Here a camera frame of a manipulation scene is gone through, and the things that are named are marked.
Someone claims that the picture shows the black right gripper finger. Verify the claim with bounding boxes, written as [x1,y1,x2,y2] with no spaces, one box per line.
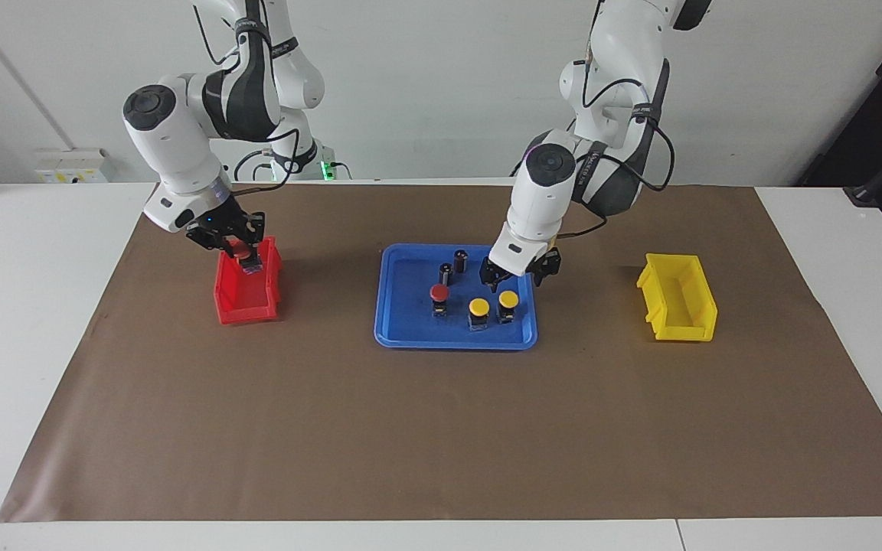
[244,214,266,270]
[200,233,241,259]

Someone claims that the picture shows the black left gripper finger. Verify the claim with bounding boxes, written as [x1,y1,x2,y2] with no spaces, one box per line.
[531,246,564,289]
[479,259,511,295]

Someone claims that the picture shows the red plastic bin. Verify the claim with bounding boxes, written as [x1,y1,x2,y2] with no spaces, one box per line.
[213,236,284,326]

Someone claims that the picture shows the blue plastic tray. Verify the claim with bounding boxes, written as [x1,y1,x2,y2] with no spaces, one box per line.
[374,243,539,351]

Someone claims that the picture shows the yellow plastic bin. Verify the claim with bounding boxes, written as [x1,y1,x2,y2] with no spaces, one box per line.
[635,253,718,343]

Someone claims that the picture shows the white power strip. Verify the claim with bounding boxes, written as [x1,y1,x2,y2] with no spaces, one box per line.
[34,148,110,184]

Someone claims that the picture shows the brown paper mat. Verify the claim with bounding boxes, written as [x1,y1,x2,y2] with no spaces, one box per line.
[0,182,882,523]

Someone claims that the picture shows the black right base cable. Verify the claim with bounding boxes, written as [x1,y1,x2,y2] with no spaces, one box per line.
[233,148,275,183]

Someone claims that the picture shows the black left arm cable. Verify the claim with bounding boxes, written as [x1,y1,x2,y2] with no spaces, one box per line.
[556,46,676,240]

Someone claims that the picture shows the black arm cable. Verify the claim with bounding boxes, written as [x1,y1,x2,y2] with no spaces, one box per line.
[556,46,676,240]
[192,0,302,184]

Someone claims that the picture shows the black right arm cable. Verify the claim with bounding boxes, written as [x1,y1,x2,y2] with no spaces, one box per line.
[192,0,302,184]

